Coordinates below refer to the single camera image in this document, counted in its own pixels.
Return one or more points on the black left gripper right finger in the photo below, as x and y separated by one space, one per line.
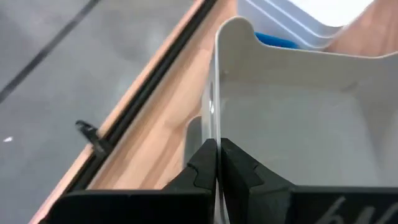
280 205

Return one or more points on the grey plastic basket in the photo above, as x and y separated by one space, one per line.
295 124

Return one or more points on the blue plastic mesh basket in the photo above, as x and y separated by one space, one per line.
275 41

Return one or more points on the black table clamp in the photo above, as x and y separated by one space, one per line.
93 138

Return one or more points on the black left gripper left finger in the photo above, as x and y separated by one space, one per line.
140 207

